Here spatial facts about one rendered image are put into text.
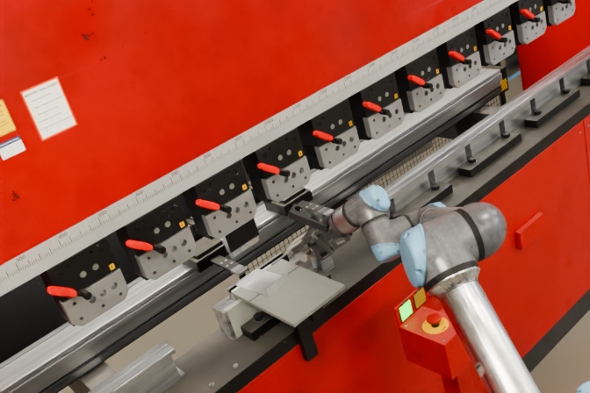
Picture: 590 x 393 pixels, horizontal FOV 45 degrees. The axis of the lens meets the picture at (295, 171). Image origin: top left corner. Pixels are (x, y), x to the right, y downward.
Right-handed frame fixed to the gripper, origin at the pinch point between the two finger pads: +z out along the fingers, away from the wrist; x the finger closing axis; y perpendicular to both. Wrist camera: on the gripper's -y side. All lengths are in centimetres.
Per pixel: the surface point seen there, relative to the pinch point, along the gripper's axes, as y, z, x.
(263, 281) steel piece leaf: -0.7, 1.7, -14.3
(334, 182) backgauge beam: 3.3, 2.6, 47.5
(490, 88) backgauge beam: 28, -34, 125
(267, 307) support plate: 2.1, -3.0, -25.4
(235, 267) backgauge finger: -6.6, 11.5, -8.1
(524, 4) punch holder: 5, -70, 104
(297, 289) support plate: 5.0, -7.8, -17.9
